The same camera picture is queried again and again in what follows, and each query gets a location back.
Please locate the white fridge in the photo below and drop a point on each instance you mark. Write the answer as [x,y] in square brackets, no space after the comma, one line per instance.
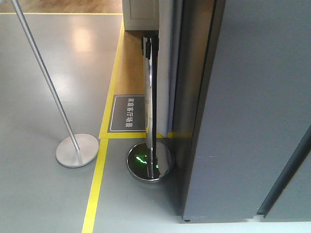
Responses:
[242,76]

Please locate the white cabinet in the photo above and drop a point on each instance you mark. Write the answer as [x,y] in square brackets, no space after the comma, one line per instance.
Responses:
[140,15]

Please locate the chrome stanchion post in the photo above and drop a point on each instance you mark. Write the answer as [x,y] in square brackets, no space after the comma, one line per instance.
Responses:
[150,161]

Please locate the dark floor label sign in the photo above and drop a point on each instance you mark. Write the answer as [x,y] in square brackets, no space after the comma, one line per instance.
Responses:
[128,114]

